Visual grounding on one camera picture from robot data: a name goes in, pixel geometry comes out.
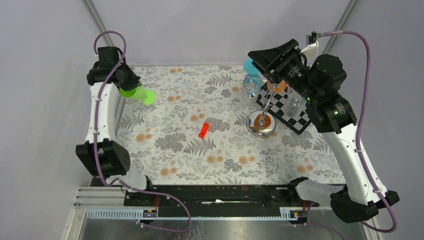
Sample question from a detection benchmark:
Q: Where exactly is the chrome wine glass rack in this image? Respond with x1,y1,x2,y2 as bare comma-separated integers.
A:
245,83,277,138

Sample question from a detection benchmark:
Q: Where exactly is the blue wine glass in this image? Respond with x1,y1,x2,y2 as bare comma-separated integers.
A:
243,58,263,89

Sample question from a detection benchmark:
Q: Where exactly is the orange wine glass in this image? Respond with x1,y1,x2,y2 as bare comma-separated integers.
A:
266,80,287,94

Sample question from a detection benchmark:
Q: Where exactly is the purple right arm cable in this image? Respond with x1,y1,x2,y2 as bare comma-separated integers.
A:
306,30,398,240

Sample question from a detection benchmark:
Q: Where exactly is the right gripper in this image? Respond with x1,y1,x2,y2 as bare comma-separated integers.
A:
248,38,319,103

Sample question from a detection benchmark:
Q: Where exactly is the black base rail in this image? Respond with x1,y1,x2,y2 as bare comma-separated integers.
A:
123,185,311,218

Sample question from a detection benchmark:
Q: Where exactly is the clear wine glass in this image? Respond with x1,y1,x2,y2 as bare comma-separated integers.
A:
241,74,262,106
284,88,305,118

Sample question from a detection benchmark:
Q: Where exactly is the green wine glass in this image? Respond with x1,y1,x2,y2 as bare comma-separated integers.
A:
119,85,156,106

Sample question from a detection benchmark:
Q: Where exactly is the floral tablecloth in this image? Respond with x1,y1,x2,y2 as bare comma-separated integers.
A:
116,65,345,185

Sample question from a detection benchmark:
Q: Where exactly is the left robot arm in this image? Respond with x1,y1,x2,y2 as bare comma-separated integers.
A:
75,46,155,206

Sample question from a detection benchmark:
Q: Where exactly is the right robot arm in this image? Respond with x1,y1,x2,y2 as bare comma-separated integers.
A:
248,39,400,223

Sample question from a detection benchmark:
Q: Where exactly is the black white checkerboard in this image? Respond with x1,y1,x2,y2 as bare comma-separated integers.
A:
256,82,311,135

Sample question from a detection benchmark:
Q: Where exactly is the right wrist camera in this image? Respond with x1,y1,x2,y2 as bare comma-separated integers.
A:
301,31,320,60

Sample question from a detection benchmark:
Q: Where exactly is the small red block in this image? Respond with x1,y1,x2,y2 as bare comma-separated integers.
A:
198,122,210,139

